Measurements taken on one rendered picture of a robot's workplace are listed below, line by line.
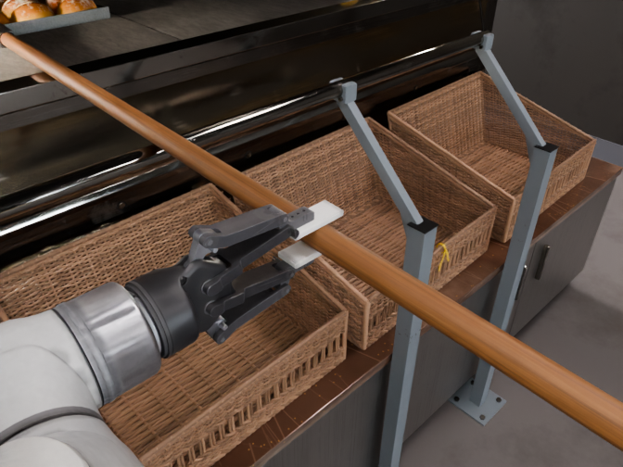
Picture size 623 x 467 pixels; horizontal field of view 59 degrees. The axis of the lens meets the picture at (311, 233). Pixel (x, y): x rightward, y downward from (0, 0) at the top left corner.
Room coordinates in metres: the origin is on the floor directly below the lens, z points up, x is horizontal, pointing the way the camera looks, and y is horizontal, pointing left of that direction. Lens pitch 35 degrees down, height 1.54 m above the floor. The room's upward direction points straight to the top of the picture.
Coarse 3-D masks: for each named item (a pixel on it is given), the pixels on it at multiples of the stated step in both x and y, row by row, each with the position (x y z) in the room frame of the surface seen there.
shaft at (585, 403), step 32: (32, 64) 1.07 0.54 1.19; (96, 96) 0.85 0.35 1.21; (160, 128) 0.72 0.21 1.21; (192, 160) 0.64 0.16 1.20; (256, 192) 0.55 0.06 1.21; (352, 256) 0.43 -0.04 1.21; (384, 288) 0.39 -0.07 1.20; (416, 288) 0.38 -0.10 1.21; (448, 320) 0.34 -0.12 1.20; (480, 320) 0.34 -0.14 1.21; (480, 352) 0.31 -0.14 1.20; (512, 352) 0.30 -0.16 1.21; (544, 384) 0.27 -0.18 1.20; (576, 384) 0.27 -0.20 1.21; (576, 416) 0.25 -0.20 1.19; (608, 416) 0.24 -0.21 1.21
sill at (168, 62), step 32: (384, 0) 1.65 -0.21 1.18; (416, 0) 1.75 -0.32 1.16; (224, 32) 1.32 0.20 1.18; (256, 32) 1.33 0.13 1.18; (288, 32) 1.40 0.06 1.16; (96, 64) 1.09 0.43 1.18; (128, 64) 1.11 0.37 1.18; (160, 64) 1.15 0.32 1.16; (192, 64) 1.21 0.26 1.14; (0, 96) 0.93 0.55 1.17; (32, 96) 0.97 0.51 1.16; (64, 96) 1.01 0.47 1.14
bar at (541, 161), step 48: (432, 48) 1.21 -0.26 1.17; (480, 48) 1.32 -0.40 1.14; (336, 96) 0.99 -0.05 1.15; (528, 144) 1.22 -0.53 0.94; (48, 192) 0.62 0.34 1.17; (528, 192) 1.18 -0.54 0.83; (432, 240) 0.85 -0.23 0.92; (528, 240) 1.17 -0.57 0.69; (480, 384) 1.17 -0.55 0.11; (384, 432) 0.85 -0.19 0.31
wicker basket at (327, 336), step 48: (192, 192) 1.14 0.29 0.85; (96, 240) 0.96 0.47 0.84; (192, 240) 1.10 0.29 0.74; (0, 288) 0.82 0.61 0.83; (48, 288) 0.87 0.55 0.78; (240, 336) 0.92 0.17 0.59; (288, 336) 0.92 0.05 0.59; (336, 336) 0.83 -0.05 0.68; (144, 384) 0.78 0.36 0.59; (192, 384) 0.78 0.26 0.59; (240, 384) 0.66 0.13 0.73; (288, 384) 0.78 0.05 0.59; (144, 432) 0.66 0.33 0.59; (192, 432) 0.58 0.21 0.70; (240, 432) 0.65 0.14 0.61
